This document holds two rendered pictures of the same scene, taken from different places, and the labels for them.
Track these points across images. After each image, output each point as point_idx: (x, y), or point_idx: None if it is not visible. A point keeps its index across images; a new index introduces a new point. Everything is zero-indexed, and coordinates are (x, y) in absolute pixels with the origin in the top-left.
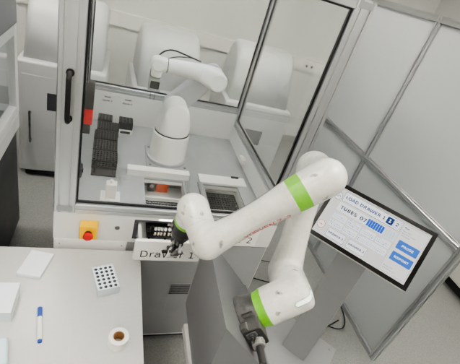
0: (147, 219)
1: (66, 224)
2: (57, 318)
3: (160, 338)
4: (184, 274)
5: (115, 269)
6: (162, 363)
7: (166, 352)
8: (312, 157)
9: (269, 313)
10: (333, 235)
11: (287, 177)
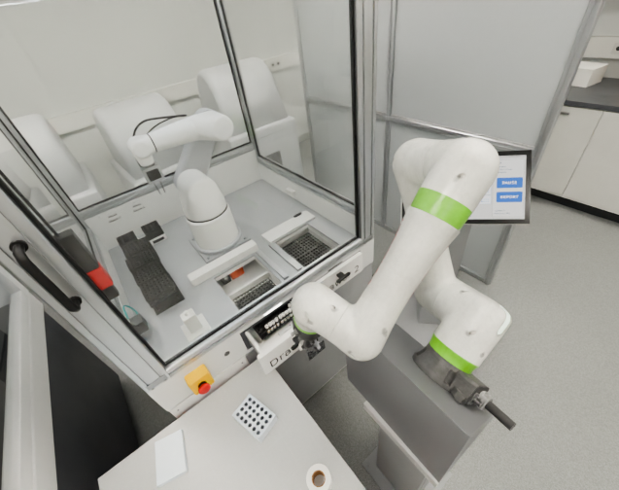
0: (252, 324)
1: (172, 392)
2: None
3: (321, 390)
4: None
5: (256, 394)
6: (338, 411)
7: (334, 400)
8: (419, 152)
9: (473, 361)
10: None
11: (363, 186)
